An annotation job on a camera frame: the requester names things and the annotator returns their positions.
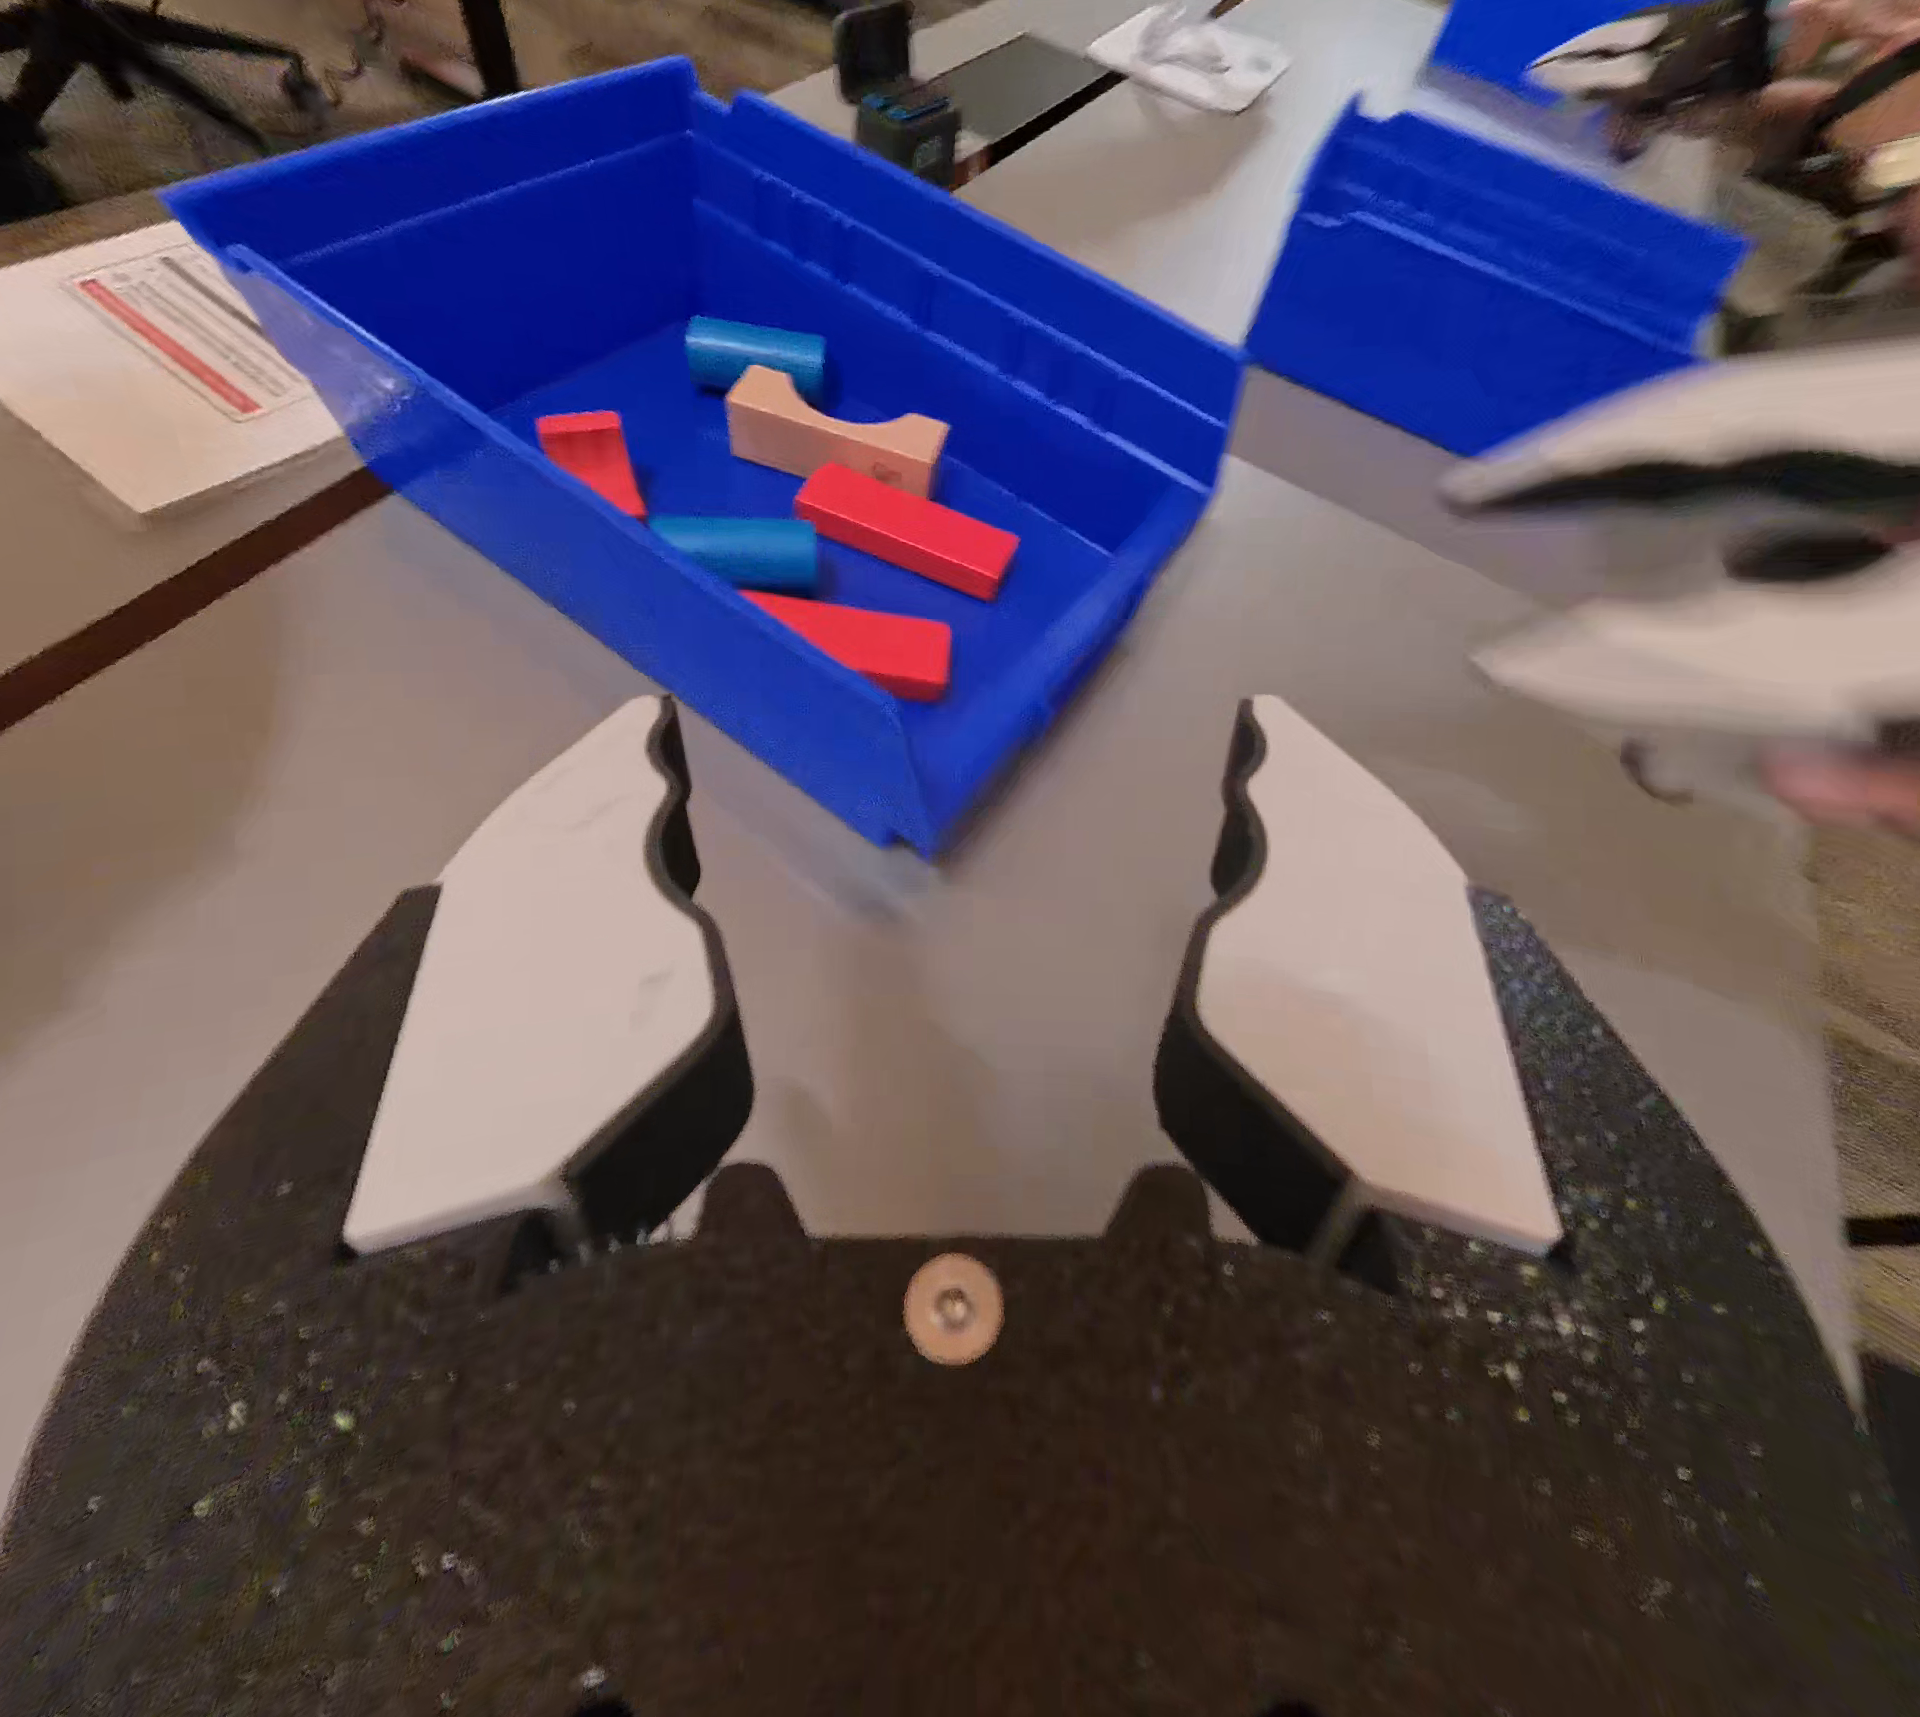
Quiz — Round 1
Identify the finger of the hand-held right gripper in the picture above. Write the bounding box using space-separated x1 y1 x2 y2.
1439 340 1920 519
1471 516 1920 758

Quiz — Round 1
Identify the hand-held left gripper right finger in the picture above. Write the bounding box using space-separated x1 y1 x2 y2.
1151 695 1567 1296

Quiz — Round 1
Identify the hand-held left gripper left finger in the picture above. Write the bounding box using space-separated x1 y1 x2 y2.
342 695 756 1296

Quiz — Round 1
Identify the red wooden rectangular block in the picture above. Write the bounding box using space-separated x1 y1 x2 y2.
792 461 1024 603
739 586 955 704

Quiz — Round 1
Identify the blue wooden cylinder block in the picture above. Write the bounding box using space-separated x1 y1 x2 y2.
646 513 823 594
683 313 827 402

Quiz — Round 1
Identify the tan wooden arch block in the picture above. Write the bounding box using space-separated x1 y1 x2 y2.
722 363 954 503

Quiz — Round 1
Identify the blue plastic storage bin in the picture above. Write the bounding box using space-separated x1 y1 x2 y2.
156 54 1250 864
1242 0 1754 463

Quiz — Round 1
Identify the person's right hand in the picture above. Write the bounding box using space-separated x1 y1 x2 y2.
1758 745 1920 837

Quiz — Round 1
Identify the red wooden arch block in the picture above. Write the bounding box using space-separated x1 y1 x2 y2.
533 407 651 523

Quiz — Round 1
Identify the white card with red stripe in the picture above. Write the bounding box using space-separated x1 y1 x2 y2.
0 221 358 528

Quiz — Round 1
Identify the black flat tablet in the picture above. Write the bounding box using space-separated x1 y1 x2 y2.
925 33 1129 170

